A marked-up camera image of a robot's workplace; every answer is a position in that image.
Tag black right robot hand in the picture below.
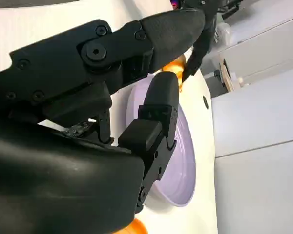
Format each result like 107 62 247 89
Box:
0 8 206 234

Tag orange and white bread roll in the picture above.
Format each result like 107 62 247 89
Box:
126 218 148 234
162 55 188 93

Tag lilac plate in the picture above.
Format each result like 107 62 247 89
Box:
126 74 196 208

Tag wooden board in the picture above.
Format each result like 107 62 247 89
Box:
219 58 235 93

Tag grey partition panel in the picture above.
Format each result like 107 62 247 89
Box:
210 68 293 158
214 138 293 234

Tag white workshop cabinet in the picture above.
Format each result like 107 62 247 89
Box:
217 9 293 93

